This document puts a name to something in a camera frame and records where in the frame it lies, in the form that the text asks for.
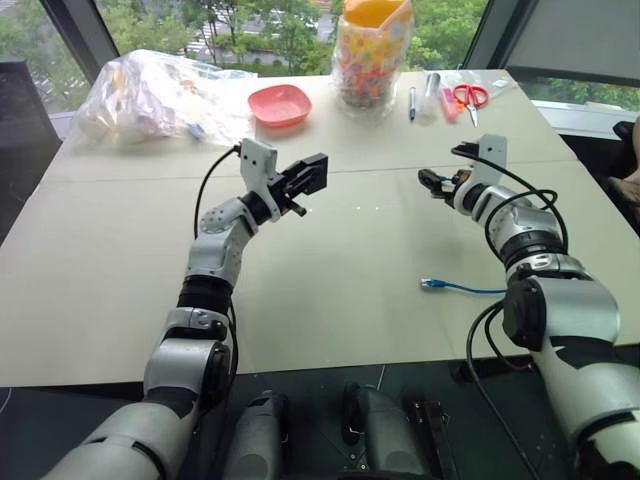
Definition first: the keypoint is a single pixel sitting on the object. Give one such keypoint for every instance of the dark grey rounded shape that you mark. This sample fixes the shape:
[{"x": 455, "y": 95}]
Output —
[
  {"x": 385, "y": 435},
  {"x": 257, "y": 440}
]

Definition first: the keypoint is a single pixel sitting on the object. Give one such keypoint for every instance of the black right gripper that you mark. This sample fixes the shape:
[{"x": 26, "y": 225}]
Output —
[{"x": 450, "y": 186}]

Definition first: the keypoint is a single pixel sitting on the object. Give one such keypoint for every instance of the clear plastic bag with items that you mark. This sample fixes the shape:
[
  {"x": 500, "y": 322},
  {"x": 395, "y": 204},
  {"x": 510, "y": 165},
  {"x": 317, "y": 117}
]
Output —
[{"x": 145, "y": 100}]

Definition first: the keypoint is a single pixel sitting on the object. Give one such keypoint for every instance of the black metal bracket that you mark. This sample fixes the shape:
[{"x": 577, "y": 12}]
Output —
[{"x": 432, "y": 435}]

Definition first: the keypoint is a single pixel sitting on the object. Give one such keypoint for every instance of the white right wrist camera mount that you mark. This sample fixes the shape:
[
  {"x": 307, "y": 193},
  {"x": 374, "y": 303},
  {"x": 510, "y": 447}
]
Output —
[{"x": 492, "y": 150}]

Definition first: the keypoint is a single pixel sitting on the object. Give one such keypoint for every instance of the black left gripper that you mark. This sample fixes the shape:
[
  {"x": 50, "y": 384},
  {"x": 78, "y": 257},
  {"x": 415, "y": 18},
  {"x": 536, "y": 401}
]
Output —
[{"x": 280, "y": 195}]

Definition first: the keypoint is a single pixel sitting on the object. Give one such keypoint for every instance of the seated person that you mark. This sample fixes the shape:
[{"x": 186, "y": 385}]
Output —
[{"x": 629, "y": 165}]

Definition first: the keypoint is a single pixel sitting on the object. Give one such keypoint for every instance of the colourful wrapped clear jar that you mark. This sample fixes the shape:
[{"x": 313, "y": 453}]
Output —
[{"x": 372, "y": 60}]

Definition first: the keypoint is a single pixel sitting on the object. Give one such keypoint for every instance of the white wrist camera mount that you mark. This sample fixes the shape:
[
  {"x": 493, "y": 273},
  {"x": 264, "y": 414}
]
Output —
[
  {"x": 492, "y": 150},
  {"x": 256, "y": 162}
]

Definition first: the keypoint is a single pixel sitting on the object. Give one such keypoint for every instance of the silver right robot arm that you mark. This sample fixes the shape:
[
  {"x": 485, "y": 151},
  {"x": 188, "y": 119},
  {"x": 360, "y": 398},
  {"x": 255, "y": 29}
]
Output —
[{"x": 575, "y": 300}]

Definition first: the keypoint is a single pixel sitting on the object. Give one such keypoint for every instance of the pink plastic bowl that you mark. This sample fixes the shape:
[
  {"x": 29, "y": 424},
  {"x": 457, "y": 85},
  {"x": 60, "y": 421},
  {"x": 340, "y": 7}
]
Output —
[{"x": 280, "y": 105}]

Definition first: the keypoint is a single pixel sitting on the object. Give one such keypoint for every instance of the blue pen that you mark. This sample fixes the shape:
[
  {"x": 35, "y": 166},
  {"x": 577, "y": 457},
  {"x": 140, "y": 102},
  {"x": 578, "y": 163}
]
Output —
[{"x": 412, "y": 105}]

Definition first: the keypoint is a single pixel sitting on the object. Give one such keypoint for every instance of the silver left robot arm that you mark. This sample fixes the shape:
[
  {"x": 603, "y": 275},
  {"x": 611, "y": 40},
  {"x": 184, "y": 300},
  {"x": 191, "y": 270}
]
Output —
[{"x": 210, "y": 260}]

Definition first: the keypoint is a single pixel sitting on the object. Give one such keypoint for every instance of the small clear plastic sleeve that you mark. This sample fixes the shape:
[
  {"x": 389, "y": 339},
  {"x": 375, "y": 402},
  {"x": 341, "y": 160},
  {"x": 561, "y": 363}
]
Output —
[{"x": 492, "y": 80}]

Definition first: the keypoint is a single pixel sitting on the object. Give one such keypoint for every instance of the pink highlighter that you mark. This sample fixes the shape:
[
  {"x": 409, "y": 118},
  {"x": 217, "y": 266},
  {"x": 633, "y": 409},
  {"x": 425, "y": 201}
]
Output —
[{"x": 449, "y": 105}]

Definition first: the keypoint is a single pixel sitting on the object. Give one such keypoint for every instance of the clear plastic tube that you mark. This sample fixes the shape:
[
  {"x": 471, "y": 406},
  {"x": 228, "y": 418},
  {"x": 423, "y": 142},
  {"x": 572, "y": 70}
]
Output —
[{"x": 430, "y": 95}]

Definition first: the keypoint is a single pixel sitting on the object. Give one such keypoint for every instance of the dark window pillar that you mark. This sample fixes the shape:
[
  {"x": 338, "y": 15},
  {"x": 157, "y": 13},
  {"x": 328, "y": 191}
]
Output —
[{"x": 82, "y": 35}]

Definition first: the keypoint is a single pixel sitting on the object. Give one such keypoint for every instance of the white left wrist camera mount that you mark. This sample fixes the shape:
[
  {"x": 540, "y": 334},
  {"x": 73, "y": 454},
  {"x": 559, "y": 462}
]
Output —
[{"x": 256, "y": 162}]

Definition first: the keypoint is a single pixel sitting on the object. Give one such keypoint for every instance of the grey window blind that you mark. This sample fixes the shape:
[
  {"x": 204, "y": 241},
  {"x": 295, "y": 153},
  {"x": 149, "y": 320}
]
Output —
[{"x": 560, "y": 35}]

